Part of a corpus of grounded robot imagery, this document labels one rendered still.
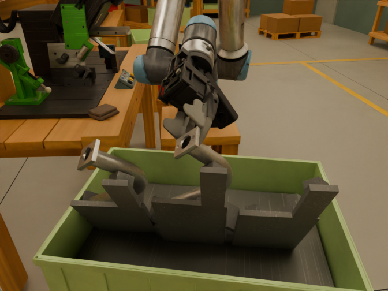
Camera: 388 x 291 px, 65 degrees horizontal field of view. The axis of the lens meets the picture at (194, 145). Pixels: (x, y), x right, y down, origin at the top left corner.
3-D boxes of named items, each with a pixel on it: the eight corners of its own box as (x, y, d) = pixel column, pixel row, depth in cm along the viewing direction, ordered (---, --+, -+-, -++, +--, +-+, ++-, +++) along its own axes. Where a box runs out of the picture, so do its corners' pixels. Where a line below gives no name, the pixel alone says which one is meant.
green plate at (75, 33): (92, 49, 162) (88, 6, 156) (88, 48, 154) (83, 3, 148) (71, 49, 161) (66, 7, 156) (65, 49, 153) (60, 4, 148)
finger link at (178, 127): (152, 145, 52) (164, 105, 57) (178, 161, 55) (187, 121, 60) (162, 140, 50) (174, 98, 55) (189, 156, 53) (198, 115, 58)
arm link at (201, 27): (218, 43, 76) (216, 10, 70) (216, 70, 70) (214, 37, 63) (187, 44, 78) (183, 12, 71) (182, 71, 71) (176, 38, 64)
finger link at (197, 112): (175, 131, 48) (177, 96, 55) (201, 149, 51) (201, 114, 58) (188, 120, 47) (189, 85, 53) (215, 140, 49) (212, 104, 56)
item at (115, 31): (130, 31, 179) (129, 26, 177) (126, 37, 165) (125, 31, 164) (63, 32, 177) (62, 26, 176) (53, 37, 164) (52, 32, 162)
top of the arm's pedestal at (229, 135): (226, 111, 151) (227, 104, 149) (240, 144, 124) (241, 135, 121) (161, 114, 149) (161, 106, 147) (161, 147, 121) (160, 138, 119)
